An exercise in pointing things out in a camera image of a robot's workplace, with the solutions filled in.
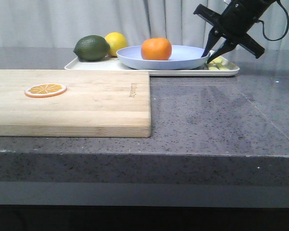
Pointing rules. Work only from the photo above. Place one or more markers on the green lime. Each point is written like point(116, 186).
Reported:
point(91, 48)

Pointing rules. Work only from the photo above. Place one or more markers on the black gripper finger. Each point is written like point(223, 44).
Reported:
point(213, 37)
point(226, 47)

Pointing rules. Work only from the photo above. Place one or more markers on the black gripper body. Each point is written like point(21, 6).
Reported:
point(236, 20)

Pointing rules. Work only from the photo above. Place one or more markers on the yellow-green utensil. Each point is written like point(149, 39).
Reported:
point(218, 64)

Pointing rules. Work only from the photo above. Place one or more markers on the wooden cutting board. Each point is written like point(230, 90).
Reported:
point(96, 104)

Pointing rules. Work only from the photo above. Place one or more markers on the whole orange fruit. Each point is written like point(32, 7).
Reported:
point(156, 49)

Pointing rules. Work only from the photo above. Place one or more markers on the cream white tray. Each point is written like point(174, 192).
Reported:
point(114, 64)

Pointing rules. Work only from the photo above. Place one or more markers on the grey curtain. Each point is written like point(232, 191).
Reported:
point(61, 23)

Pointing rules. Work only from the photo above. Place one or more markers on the light blue plate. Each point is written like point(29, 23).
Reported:
point(182, 58)

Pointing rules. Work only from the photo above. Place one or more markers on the orange slice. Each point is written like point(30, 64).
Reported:
point(45, 90)

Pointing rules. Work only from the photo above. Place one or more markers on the yellow lemon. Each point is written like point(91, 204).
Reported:
point(116, 42)

